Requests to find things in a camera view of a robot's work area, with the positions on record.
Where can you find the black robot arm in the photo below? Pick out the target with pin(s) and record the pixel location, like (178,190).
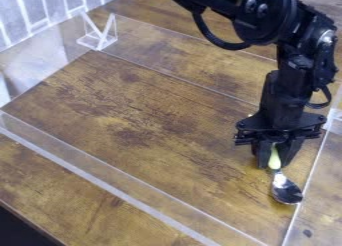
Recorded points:
(236,24)

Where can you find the clear acrylic triangle bracket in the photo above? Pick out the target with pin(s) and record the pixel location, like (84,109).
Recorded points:
(97,39)

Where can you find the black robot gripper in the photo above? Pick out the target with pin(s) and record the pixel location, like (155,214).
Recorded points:
(280,124)

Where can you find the clear acrylic right barrier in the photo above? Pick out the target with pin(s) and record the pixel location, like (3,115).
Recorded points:
(317,222)

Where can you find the clear acrylic front barrier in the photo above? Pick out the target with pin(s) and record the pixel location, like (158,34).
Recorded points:
(187,219)

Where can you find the clear acrylic left barrier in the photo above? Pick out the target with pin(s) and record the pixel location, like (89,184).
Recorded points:
(39,57)

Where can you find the clear acrylic barrier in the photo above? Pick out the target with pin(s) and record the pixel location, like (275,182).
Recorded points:
(39,57)
(187,219)
(317,222)

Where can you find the green handled metal spoon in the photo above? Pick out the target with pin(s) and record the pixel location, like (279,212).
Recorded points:
(285,190)

